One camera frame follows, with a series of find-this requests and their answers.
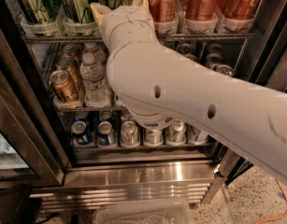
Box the gold can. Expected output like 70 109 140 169
61 44 79 62
50 70 80 108
56 57 81 91

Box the orange cable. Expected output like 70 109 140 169
253 179 287 224

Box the red cola can right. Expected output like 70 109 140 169
222 0 260 32

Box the brown drink bottle white cap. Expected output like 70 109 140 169
189 126 208 146

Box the silver green can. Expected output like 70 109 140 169
121 120 139 148
165 119 186 146
144 129 163 147

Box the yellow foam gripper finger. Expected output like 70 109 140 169
90 3 111 27
132 0 150 10

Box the water bottle front left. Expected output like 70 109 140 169
80 52 110 108

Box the blue pepsi can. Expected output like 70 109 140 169
71 120 93 146
97 121 117 147

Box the blue silver can front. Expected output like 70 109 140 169
216 64 234 77

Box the left fridge door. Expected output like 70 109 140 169
0 16 65 190

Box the red cola can left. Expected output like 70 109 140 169
148 0 179 35

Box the red cola can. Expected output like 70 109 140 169
222 0 260 32
148 0 179 35
184 0 218 34

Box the gold can back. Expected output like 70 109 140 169
61 44 79 62

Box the blue pepsi can left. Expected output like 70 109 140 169
71 120 93 146

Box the red cola can middle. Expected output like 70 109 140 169
184 0 218 34

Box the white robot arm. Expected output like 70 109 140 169
91 3 287 185

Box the stainless steel fridge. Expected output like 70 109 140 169
0 0 287 213

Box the gold can middle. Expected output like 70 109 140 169
56 57 81 91

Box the gold can front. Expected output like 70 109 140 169
50 70 80 108

